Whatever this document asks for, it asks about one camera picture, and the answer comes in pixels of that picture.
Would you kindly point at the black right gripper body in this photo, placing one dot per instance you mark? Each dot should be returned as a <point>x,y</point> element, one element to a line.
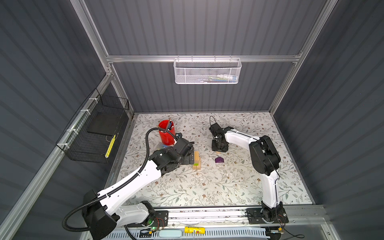
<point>217,147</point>

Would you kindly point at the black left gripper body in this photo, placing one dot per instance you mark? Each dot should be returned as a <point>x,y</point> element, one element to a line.
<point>187,160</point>

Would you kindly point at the wood block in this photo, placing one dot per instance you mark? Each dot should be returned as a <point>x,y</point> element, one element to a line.
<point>197,168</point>
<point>196,157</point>

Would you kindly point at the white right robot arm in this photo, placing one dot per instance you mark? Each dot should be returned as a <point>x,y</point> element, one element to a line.
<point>265,160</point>

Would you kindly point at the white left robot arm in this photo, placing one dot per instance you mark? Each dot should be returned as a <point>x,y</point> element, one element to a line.
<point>101,212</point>

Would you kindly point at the purple cube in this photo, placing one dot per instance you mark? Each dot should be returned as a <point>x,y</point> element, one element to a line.
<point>219,160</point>

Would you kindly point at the red pen cup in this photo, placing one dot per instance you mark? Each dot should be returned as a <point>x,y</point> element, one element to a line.
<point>167,138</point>

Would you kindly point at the yellow highlighter in basket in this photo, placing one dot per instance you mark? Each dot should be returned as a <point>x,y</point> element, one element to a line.
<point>110,147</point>

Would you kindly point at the white wire mesh basket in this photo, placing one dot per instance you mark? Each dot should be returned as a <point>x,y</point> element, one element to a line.
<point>209,71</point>

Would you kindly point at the black wire basket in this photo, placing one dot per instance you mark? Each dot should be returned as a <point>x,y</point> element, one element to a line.
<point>87,138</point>

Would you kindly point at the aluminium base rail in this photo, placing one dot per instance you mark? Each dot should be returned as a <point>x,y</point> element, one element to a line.
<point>207,216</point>

